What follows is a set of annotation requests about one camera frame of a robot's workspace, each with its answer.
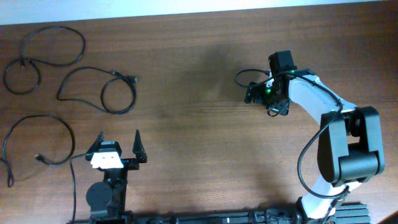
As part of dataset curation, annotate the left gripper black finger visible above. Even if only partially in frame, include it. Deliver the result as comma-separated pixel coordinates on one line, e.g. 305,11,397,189
132,129,147,162
85,131,104,161

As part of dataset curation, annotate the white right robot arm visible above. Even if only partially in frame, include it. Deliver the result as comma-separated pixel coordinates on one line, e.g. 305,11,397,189
244,50,386,223

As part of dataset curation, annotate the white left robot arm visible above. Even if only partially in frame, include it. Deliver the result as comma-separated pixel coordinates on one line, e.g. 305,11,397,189
85,131,147,223

